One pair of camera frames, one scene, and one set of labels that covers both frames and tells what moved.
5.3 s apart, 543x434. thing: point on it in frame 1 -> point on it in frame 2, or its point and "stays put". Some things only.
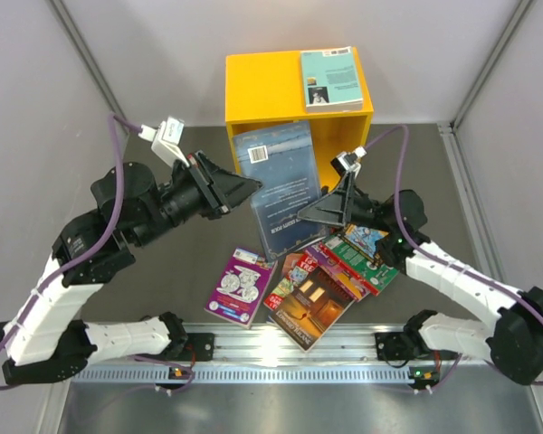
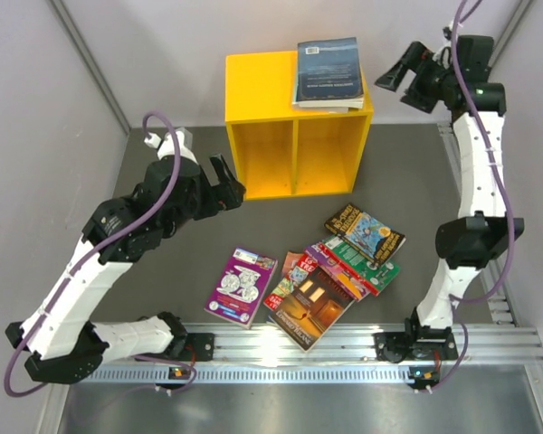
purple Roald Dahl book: (337, 272) stays put
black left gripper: (226, 187) stays put
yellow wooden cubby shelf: (264, 92) stays put
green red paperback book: (377, 278) stays put
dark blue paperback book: (282, 158) -> (328, 73)
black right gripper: (336, 208) -> (393, 79)
